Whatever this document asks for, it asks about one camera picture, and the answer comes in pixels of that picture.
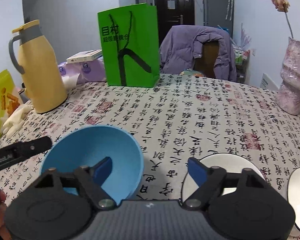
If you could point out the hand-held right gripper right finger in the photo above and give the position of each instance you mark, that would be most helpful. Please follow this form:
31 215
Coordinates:
196 168

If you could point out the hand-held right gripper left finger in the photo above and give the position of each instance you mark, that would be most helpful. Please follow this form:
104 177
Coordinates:
103 168

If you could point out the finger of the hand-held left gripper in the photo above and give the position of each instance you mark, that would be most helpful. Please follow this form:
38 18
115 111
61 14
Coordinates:
35 146

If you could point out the blue bowl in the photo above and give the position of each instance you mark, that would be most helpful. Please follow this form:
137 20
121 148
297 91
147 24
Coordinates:
90 145

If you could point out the person's left hand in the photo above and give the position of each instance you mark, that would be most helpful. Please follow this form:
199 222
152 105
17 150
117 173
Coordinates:
1 226

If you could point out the white rubber gloves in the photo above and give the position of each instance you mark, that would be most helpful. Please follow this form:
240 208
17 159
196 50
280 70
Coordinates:
17 117

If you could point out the yellow-green snack box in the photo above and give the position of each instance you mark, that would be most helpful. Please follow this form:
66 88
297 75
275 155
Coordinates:
0 105

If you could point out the yellow thermos jug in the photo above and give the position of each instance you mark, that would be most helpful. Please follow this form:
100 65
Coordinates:
42 80

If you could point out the purple tissue pack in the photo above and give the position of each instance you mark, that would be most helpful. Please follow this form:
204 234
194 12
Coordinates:
90 71

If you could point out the patterned seat cushion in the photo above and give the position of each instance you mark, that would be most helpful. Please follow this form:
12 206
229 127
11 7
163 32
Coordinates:
190 73

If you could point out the white flat box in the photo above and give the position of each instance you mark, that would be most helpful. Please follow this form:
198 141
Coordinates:
83 55

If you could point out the wooden chair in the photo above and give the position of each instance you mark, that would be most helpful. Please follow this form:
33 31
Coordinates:
208 60

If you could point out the bottle rack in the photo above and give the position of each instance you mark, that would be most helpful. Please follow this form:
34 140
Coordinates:
240 57

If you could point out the purple jacket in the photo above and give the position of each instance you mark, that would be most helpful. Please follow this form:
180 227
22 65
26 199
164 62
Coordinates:
180 50

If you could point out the green paper bag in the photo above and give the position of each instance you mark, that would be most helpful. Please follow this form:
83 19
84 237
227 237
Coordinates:
140 42

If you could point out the pink ceramic vase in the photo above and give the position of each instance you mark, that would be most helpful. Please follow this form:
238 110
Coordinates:
293 80

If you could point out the purple dried flower bunch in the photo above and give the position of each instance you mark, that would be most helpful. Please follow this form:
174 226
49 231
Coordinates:
245 40

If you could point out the blue plastic bag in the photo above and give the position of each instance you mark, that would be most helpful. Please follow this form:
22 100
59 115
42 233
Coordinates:
223 29

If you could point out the dark entrance door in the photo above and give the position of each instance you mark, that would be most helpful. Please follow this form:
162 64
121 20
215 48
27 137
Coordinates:
175 17

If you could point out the grey refrigerator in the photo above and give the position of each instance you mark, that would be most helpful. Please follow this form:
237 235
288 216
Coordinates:
215 10

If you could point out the white door notice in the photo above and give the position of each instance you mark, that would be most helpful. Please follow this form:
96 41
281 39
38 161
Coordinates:
171 3

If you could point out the white umbrella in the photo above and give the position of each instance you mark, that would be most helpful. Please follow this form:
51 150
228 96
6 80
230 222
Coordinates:
229 2

